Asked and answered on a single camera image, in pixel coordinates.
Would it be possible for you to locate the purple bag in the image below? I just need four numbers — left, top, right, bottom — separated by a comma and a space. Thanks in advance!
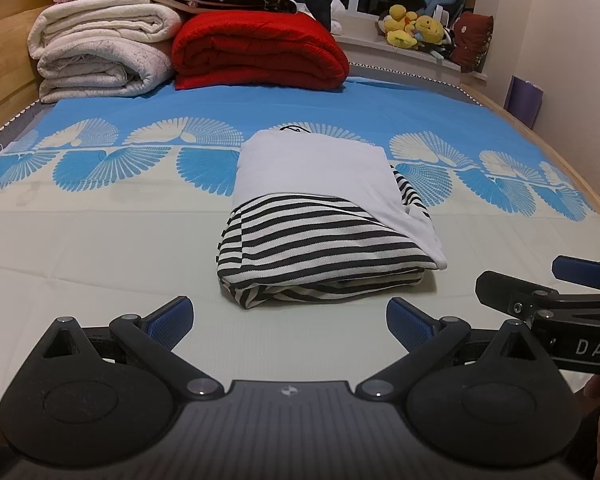
508, 75, 545, 129

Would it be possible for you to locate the red folded blanket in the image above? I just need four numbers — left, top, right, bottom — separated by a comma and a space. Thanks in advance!
171, 11, 351, 92

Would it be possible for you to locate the dark red floral cushion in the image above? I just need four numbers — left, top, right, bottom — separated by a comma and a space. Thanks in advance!
451, 12, 495, 74

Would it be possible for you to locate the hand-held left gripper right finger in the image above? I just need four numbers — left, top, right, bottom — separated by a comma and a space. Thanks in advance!
355, 297, 551, 402

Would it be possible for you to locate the windowsill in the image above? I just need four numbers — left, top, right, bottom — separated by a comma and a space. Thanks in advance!
331, 11, 492, 84

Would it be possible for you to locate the yellow round plush toy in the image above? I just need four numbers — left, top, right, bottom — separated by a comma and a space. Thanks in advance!
412, 15, 444, 45

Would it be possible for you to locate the yellow duck plush toy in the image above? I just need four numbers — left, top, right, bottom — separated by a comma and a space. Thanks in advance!
383, 5, 421, 51

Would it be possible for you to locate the wooden bed frame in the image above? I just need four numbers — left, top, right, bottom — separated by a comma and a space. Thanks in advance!
0, 0, 600, 233

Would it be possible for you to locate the cream speckled folded blanket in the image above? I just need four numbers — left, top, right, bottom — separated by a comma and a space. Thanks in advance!
36, 40, 176, 105

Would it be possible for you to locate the striped shirt with white vest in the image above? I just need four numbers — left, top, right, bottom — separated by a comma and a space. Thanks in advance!
217, 124, 449, 311

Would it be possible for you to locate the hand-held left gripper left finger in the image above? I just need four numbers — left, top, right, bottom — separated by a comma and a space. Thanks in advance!
30, 296, 226, 402

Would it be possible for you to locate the blue and cream printed bedsheet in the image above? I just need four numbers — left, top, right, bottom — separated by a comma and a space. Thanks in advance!
0, 77, 600, 413

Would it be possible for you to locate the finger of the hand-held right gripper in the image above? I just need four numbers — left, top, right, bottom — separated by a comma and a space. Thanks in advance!
551, 255, 600, 292
475, 270, 563, 330

